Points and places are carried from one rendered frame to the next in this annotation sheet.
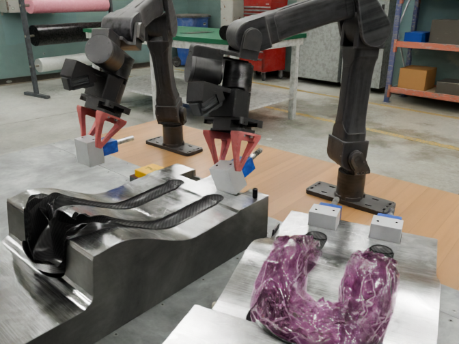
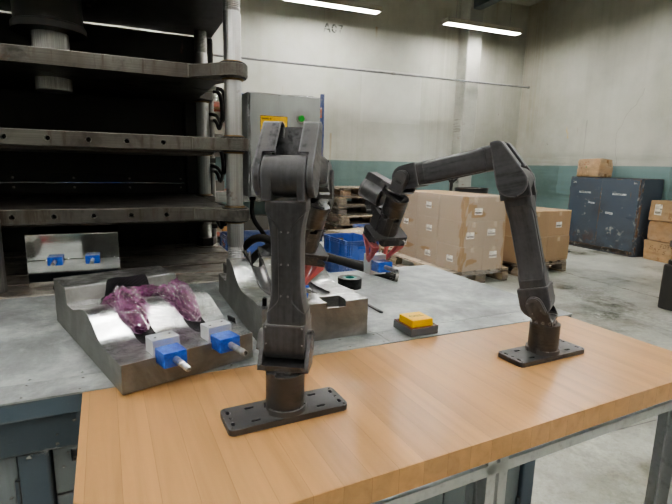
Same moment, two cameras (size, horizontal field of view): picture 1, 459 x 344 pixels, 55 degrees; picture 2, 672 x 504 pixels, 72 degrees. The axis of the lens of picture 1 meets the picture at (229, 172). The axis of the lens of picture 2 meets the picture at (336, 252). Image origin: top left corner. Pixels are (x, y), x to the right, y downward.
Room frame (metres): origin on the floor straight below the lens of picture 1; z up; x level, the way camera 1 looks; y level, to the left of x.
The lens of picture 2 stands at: (1.28, -0.89, 1.20)
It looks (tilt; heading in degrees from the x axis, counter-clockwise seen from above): 10 degrees down; 113
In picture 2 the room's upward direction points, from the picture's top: 1 degrees clockwise
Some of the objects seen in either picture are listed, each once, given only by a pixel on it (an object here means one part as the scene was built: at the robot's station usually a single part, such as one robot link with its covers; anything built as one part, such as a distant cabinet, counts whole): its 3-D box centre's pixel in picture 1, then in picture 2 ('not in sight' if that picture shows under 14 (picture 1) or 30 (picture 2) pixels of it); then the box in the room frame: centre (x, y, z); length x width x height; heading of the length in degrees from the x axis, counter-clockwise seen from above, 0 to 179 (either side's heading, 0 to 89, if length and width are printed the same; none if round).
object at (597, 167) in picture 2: not in sight; (594, 167); (2.06, 7.57, 1.26); 0.42 x 0.33 x 0.29; 134
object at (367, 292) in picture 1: (326, 275); (147, 296); (0.49, -0.13, 0.90); 0.26 x 0.18 x 0.08; 155
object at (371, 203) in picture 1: (350, 183); (285, 389); (0.93, -0.28, 0.84); 0.20 x 0.07 x 0.08; 50
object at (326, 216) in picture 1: (329, 212); (227, 343); (0.75, -0.19, 0.86); 0.13 x 0.05 x 0.05; 155
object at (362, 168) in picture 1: (350, 158); (284, 349); (0.92, -0.27, 0.90); 0.09 x 0.06 x 0.06; 17
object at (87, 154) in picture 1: (108, 145); (383, 266); (0.92, 0.27, 0.94); 0.13 x 0.05 x 0.05; 138
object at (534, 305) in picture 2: (172, 115); (541, 308); (1.31, 0.18, 0.90); 0.09 x 0.06 x 0.06; 81
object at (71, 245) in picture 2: not in sight; (80, 247); (-0.30, 0.32, 0.87); 0.50 x 0.27 x 0.17; 138
